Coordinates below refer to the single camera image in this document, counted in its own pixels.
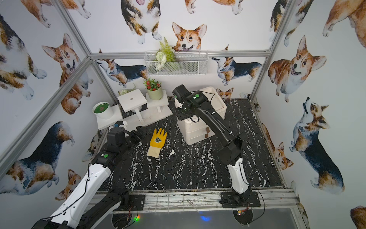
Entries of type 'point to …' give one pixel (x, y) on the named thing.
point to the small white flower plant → (123, 91)
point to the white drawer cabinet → (194, 132)
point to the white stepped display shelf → (133, 109)
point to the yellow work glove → (156, 142)
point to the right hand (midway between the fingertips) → (179, 114)
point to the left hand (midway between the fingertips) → (145, 128)
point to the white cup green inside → (103, 110)
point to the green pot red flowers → (155, 92)
